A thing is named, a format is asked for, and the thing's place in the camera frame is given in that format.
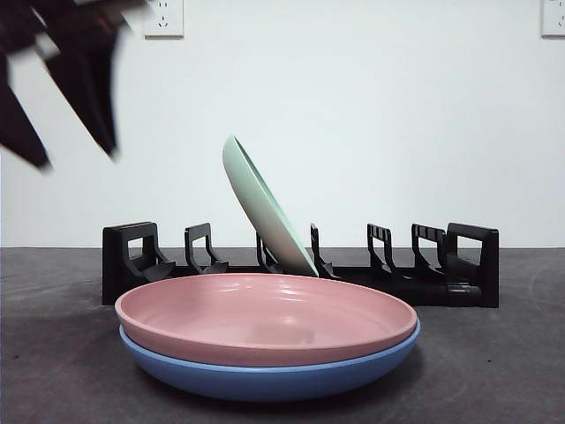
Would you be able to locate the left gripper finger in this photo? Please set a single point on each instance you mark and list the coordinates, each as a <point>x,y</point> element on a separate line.
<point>17,123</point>
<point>92,88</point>

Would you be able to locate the green plate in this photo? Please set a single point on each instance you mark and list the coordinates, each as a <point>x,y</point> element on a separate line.
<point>260,207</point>

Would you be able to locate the pink plate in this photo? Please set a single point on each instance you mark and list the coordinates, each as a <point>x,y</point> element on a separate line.
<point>265,309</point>

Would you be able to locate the blue plate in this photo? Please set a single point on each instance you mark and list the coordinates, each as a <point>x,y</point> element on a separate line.
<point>265,382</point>

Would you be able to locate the black plastic dish rack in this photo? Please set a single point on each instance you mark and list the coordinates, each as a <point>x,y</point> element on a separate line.
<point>485,265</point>

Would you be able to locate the white wall socket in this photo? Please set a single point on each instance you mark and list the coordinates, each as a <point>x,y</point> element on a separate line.
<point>165,22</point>
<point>554,17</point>

